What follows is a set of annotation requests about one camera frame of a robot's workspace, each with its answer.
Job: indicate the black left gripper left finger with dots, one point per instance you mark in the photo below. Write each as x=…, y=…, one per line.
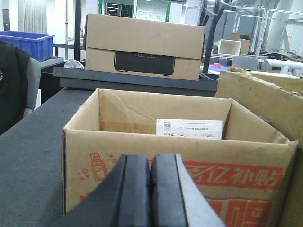
x=121, y=200

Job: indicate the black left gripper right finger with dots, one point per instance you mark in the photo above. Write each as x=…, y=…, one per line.
x=176, y=201

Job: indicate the cardboard box red print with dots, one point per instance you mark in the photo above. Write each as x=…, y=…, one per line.
x=244, y=175

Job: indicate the large torn cardboard box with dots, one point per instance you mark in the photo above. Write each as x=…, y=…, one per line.
x=278, y=99

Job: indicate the white shipping label paper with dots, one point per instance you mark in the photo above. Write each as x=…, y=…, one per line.
x=206, y=129

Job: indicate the pink small block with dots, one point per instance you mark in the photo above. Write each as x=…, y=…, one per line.
x=217, y=65

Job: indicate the crumpled silver foil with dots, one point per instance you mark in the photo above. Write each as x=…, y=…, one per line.
x=73, y=64

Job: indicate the closed cardboard box black window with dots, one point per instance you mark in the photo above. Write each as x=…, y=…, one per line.
x=143, y=47

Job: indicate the white square tube bin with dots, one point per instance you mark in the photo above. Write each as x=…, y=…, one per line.
x=228, y=47

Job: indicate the blue plastic crate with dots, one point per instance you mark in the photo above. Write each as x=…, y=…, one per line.
x=39, y=46

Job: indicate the black vest on mannequin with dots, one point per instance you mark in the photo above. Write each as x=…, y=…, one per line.
x=13, y=85

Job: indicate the small background cardboard box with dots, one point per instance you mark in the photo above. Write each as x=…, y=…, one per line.
x=244, y=39

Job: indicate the black table frame shelf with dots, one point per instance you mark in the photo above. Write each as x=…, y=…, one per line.
x=91, y=80

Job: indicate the aluminium frame rack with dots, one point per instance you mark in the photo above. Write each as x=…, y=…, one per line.
x=261, y=15

